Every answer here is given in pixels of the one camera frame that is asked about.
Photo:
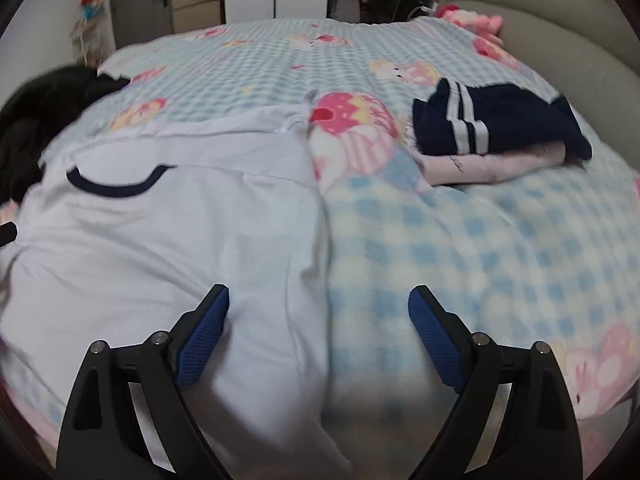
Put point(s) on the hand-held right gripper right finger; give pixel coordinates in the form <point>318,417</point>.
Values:
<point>435,345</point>

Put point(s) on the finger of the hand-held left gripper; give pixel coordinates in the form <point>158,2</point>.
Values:
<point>6,234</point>

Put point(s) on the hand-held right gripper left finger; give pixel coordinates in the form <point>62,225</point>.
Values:
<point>202,340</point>

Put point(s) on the white t-shirt with navy trim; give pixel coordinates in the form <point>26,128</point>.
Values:
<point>150,260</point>

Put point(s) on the black clothes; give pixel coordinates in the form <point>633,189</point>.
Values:
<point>35,120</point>

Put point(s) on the blue checkered printed blanket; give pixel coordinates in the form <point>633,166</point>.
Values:
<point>450,240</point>

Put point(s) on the folded pink garment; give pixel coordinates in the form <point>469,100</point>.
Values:
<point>490,167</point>

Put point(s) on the white rack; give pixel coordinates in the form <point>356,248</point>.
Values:
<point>85,42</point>

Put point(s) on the navy garment with white stripes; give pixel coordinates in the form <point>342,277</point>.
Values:
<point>510,115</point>

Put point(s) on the colourful toy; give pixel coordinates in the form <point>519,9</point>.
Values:
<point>92,2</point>

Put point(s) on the grey door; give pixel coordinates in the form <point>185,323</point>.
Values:
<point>140,5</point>

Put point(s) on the pink plush toy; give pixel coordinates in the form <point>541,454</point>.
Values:
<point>470,19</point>

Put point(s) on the grey padded headboard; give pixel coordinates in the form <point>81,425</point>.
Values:
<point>560,30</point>

